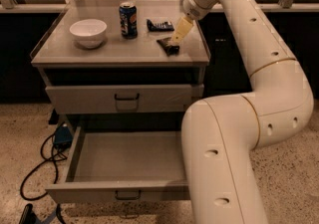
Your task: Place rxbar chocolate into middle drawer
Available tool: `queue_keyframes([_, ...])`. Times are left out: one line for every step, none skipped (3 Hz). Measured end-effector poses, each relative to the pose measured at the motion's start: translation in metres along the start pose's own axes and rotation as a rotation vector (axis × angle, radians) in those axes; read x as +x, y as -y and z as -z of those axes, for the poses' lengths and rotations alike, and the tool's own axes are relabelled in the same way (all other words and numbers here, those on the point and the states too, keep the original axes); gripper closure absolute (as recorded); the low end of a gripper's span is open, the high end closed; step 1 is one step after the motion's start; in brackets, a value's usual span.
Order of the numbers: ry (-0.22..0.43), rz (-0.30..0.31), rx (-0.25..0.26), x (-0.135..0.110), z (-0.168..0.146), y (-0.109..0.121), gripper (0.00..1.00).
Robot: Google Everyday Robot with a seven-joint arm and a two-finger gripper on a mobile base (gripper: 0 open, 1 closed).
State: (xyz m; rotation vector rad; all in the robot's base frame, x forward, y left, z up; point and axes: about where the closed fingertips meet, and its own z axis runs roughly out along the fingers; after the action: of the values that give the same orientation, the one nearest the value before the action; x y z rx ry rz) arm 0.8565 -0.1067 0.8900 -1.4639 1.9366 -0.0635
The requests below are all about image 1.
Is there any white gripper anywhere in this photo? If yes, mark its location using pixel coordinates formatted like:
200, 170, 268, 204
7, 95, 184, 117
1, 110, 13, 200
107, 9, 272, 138
170, 0, 213, 45

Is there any dark chocolate rxbar wrapper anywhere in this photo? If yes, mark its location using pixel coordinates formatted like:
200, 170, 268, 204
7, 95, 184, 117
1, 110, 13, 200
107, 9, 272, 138
157, 37, 179, 56

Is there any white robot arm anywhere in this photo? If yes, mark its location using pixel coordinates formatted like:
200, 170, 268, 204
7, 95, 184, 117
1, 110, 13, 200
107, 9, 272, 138
180, 0, 314, 224

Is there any grey drawer cabinet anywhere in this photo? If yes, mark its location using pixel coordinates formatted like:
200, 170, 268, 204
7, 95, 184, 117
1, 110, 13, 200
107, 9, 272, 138
32, 0, 210, 131

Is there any closed grey upper drawer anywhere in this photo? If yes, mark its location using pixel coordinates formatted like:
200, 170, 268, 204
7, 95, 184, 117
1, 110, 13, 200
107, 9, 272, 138
46, 85, 203, 114

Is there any open grey middle drawer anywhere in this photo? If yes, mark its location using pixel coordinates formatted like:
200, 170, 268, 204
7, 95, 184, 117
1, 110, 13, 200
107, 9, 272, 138
47, 127, 189, 203

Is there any blue pepsi can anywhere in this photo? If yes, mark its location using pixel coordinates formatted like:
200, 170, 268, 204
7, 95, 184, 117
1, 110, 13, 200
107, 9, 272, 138
119, 2, 138, 39

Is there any white ceramic bowl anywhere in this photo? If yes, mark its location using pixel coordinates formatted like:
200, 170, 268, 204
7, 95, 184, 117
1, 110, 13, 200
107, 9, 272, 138
69, 19, 107, 49

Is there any blue power box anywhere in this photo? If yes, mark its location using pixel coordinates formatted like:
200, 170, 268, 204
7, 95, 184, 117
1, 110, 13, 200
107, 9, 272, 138
53, 125, 73, 147

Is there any black object floor corner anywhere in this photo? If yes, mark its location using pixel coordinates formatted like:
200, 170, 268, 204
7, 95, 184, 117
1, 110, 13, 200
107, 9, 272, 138
18, 203, 67, 224

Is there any black floor cable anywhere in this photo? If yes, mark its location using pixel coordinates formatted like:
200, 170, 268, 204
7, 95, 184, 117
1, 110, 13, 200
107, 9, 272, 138
19, 133, 68, 201

